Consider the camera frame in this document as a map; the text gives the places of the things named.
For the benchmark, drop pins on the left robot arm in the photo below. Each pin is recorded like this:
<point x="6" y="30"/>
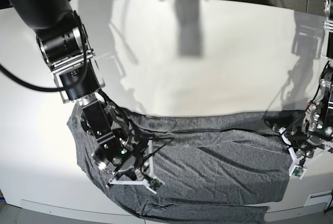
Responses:
<point x="305" y="123"/>

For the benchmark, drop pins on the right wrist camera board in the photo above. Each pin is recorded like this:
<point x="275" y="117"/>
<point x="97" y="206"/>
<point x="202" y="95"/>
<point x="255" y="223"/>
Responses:
<point x="154" y="185"/>

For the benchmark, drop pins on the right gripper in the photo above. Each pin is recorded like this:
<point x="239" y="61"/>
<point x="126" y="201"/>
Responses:
<point x="137" y="170"/>

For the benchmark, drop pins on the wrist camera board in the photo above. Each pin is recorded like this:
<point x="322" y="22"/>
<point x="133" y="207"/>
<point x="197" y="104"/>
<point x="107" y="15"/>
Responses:
<point x="154" y="185"/>
<point x="297" y="171"/>

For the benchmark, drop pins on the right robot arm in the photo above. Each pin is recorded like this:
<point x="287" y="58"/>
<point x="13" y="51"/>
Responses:
<point x="63" y="42"/>

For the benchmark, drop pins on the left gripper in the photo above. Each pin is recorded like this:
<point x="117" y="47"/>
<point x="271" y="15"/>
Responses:
<point x="306" y="144"/>

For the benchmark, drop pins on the white label sticker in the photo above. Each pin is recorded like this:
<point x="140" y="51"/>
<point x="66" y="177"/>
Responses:
<point x="317" y="198"/>

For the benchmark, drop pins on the grey heather long-sleeve shirt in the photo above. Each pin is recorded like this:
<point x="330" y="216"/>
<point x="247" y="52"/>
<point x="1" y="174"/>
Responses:
<point x="218" y="169"/>

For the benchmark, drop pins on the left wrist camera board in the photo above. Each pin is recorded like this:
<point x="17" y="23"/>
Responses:
<point x="297" y="171"/>

